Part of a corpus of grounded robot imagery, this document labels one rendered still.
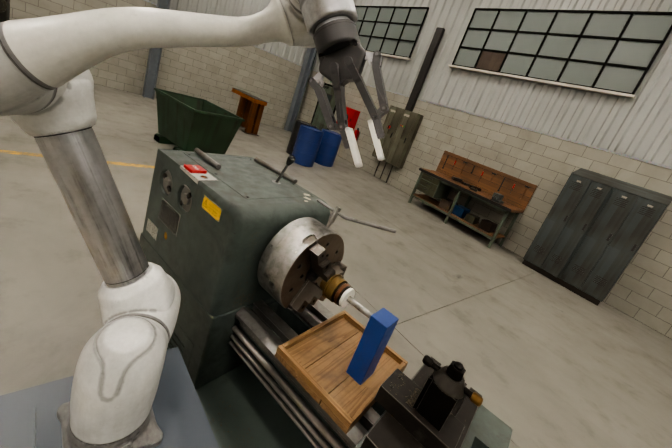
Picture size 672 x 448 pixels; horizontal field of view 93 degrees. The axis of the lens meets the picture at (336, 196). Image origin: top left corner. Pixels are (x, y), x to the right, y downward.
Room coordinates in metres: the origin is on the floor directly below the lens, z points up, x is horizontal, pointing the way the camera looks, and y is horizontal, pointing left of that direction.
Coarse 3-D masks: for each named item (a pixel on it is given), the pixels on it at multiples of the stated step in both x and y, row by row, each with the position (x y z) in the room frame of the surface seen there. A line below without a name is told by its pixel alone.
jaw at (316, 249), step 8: (304, 240) 0.95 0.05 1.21; (312, 240) 0.95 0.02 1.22; (312, 248) 0.94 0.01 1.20; (320, 248) 0.94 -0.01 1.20; (312, 256) 0.94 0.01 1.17; (320, 256) 0.93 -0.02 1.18; (312, 264) 0.96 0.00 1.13; (320, 264) 0.93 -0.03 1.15; (328, 264) 0.94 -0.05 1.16; (320, 272) 0.94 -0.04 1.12; (328, 272) 0.94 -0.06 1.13
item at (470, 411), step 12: (420, 372) 0.84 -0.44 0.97; (432, 372) 0.86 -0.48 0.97; (420, 384) 0.79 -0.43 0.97; (456, 408) 0.77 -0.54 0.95; (468, 408) 0.76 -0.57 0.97; (384, 420) 0.63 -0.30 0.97; (468, 420) 0.72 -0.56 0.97; (372, 432) 0.59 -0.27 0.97; (384, 432) 0.60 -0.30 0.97; (396, 432) 0.61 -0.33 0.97; (408, 432) 0.62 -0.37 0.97; (372, 444) 0.56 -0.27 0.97; (384, 444) 0.57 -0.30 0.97; (396, 444) 0.58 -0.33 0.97; (408, 444) 0.59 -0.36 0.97; (420, 444) 0.60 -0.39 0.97
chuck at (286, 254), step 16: (304, 224) 1.02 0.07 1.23; (320, 224) 1.06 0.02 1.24; (288, 240) 0.95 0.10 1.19; (320, 240) 0.97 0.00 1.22; (336, 240) 1.05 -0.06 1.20; (272, 256) 0.92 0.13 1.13; (288, 256) 0.91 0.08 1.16; (304, 256) 0.92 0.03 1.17; (336, 256) 1.09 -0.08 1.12; (272, 272) 0.90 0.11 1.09; (288, 272) 0.88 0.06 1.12; (304, 272) 0.95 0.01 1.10; (288, 288) 0.90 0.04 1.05; (288, 304) 0.93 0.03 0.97
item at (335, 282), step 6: (336, 276) 0.95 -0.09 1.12; (324, 282) 0.94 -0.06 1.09; (330, 282) 0.93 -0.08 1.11; (336, 282) 0.93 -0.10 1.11; (342, 282) 0.94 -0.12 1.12; (324, 288) 0.92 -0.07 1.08; (330, 288) 0.92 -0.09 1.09; (336, 288) 0.92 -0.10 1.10; (342, 288) 0.91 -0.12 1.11; (348, 288) 0.92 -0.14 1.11; (324, 294) 0.93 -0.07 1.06; (330, 294) 0.91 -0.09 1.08; (336, 294) 0.90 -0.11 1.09; (342, 294) 0.90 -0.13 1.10; (330, 300) 0.91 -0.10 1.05; (336, 300) 0.90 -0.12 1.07
